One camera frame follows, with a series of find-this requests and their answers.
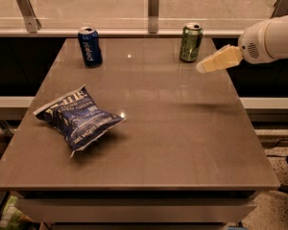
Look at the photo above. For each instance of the green patterned bag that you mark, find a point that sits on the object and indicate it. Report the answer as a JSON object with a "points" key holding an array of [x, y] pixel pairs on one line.
{"points": [[12, 218]]}

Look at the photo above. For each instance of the right metal railing bracket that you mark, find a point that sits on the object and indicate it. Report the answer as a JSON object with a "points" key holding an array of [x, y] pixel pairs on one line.
{"points": [[281, 8]]}

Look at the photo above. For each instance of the middle metal railing bracket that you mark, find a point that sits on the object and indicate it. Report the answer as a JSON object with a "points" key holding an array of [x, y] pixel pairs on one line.
{"points": [[153, 9]]}

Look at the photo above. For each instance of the glass railing panel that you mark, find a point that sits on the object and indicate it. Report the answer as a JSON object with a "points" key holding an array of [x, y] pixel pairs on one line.
{"points": [[133, 14]]}

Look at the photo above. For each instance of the blue chip bag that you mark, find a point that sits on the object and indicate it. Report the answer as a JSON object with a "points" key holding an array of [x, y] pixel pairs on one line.
{"points": [[77, 118]]}

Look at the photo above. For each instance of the left metal railing bracket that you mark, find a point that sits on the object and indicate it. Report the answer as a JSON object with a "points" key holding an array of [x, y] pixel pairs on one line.
{"points": [[31, 21]]}

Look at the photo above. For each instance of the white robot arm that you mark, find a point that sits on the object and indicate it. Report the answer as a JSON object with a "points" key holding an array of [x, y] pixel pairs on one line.
{"points": [[276, 38]]}

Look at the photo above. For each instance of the metal railing bracket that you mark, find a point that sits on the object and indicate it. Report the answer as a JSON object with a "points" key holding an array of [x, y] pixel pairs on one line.
{"points": [[31, 21], [153, 9], [281, 8]]}

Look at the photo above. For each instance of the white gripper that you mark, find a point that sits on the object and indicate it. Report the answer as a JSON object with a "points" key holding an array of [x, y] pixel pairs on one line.
{"points": [[253, 46]]}

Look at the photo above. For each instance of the blue Pepsi can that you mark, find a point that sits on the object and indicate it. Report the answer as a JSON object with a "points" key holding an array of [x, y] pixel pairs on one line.
{"points": [[89, 43]]}

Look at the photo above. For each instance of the green soda can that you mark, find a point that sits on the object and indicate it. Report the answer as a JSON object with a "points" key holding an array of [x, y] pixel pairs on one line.
{"points": [[192, 35]]}

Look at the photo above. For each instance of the white table drawer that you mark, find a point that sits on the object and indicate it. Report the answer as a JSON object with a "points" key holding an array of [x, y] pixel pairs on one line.
{"points": [[136, 210]]}

